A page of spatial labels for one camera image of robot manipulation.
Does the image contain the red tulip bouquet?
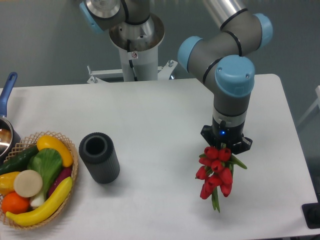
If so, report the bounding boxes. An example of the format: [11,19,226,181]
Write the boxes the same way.
[195,143,247,212]

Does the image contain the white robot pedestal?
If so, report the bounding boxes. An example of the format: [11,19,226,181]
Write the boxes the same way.
[87,13,178,84]

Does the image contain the white frame at right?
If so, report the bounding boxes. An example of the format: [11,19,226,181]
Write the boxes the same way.
[296,85,320,129]

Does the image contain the green bok choy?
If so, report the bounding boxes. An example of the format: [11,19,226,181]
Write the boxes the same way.
[27,148,63,209]

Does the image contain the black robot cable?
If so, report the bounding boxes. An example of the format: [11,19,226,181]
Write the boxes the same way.
[126,39,139,82]

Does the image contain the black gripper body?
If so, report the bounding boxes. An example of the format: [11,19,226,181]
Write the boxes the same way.
[212,114,245,148]

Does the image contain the small yellow pepper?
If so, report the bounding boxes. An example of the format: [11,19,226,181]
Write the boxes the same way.
[0,171,20,196]

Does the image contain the blue handled saucepan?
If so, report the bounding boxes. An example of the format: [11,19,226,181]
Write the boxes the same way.
[0,72,21,165]

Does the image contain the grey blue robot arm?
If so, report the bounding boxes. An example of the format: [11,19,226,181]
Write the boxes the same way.
[79,0,273,154]

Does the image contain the dark green cucumber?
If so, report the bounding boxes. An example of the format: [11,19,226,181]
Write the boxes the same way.
[0,145,39,175]

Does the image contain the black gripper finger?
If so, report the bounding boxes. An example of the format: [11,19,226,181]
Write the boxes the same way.
[200,125,217,146]
[231,136,253,154]

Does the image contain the woven wicker basket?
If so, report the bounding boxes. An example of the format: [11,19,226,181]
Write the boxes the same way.
[0,131,79,230]

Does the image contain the black device at edge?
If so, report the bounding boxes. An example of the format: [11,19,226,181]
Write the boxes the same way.
[301,202,320,229]

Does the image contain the long yellow banana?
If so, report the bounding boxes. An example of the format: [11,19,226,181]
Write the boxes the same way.
[5,176,73,227]

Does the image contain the dark grey ribbed vase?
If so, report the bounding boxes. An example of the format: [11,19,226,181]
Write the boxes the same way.
[78,132,120,184]

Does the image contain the orange fruit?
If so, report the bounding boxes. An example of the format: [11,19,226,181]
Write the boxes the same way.
[1,192,30,214]

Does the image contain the purple eggplant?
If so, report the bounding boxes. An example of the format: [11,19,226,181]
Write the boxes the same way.
[47,167,72,197]

